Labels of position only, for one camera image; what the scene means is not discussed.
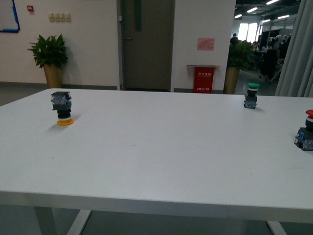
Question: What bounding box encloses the left white table leg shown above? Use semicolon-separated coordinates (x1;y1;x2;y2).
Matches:
34;207;92;235

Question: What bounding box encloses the red fire alarm button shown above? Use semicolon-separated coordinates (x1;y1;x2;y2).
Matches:
27;5;34;12

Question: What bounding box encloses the blue framed whiteboard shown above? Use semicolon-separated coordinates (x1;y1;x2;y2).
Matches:
0;0;20;33

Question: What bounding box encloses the grey curtain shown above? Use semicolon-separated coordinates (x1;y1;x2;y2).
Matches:
275;0;313;97

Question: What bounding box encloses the left potted plant gold pot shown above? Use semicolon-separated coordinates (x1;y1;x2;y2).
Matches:
28;34;68;88

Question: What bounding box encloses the wall light switch panel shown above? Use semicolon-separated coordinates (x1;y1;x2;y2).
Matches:
48;13;71;22

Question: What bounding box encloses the grey door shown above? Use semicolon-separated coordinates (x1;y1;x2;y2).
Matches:
121;0;175;91

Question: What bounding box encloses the potted plant gold pot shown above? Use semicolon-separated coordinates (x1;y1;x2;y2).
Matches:
223;42;252;94
28;34;68;88

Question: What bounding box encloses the pink paper notice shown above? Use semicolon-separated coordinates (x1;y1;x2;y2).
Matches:
197;38;215;51

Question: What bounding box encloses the right white table leg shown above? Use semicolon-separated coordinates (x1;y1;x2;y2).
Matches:
267;221;287;235

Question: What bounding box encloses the green mushroom push button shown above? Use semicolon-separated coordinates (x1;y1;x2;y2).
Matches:
244;83;260;109

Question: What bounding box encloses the red mushroom push button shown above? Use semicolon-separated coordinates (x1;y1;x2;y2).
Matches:
294;109;313;151

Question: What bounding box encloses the white table leg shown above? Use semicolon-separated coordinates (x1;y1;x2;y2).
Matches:
267;221;287;235
34;207;92;235

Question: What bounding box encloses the right potted plant gold pot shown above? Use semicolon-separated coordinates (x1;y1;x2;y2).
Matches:
223;42;252;94

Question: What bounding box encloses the yellow mushroom push button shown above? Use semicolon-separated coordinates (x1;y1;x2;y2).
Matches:
51;91;74;126

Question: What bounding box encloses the red fire extinguisher box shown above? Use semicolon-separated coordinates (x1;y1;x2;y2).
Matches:
186;64;221;94

